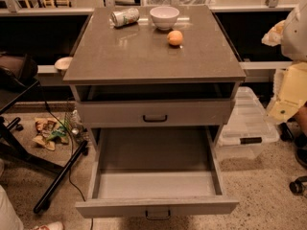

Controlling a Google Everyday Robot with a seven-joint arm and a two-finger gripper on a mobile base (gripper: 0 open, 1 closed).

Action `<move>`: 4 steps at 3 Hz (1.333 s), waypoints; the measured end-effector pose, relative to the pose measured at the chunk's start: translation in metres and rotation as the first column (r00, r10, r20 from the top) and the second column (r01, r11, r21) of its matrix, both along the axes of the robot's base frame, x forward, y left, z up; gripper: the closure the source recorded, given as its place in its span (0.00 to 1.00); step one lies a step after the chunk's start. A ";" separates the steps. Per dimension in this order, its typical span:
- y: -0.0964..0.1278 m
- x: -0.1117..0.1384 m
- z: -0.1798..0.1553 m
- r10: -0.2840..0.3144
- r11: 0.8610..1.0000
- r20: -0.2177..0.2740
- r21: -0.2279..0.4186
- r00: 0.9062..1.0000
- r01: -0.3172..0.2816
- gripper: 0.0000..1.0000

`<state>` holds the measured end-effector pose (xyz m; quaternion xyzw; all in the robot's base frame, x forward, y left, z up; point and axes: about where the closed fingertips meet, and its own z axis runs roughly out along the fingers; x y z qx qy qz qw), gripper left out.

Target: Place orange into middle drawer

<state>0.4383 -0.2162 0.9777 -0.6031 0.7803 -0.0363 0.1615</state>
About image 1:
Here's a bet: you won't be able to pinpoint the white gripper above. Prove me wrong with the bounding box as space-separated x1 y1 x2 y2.
267 62 307 124

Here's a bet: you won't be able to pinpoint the orange fruit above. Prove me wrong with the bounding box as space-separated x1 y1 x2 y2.
167 31 183 46

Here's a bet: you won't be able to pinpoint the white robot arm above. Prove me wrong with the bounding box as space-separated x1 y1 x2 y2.
261 0 307 124

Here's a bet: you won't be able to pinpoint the closed grey upper drawer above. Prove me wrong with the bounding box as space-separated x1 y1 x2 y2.
76 100 234 127

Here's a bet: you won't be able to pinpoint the open grey drawer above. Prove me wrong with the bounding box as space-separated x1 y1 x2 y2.
76 126 238 220

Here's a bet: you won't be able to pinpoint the grey drawer cabinet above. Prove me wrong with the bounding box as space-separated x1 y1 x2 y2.
64 6 245 143

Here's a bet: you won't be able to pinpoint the clear plastic storage bin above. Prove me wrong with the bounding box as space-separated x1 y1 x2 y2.
216 87 279 160

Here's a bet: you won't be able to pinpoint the black chair caster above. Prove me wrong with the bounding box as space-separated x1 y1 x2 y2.
289 176 307 195

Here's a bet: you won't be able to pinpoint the white ceramic bowl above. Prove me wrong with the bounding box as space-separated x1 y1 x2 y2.
150 6 179 30

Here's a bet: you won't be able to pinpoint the lying drink can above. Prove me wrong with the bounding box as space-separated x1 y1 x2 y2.
110 8 140 28

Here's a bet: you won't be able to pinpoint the plastic water bottle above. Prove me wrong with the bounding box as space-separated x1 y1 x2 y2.
70 110 83 144

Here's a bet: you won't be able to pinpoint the small round side bowl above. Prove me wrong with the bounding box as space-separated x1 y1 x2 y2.
55 57 73 71

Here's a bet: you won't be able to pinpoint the snack bag pile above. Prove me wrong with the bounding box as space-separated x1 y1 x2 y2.
33 118 69 150

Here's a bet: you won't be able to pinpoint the black office chair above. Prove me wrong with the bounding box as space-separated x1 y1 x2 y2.
0 52 89 215

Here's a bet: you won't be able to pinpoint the person leg white trousers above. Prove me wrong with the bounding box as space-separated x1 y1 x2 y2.
0 158 64 230

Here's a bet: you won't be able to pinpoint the black floor cable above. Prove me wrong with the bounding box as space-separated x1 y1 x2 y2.
40 83 94 230

